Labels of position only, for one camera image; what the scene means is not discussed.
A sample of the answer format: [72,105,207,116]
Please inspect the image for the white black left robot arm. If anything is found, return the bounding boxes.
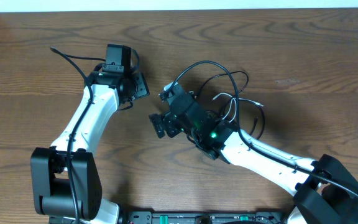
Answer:
[30,44,150,223]

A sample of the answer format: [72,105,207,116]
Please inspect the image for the black USB cable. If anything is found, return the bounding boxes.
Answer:
[194,70,266,140]

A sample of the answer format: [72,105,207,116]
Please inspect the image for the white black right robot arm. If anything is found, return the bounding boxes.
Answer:
[149,91,358,223]

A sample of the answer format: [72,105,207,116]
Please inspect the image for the white USB cable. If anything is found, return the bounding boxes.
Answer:
[211,92,264,123]

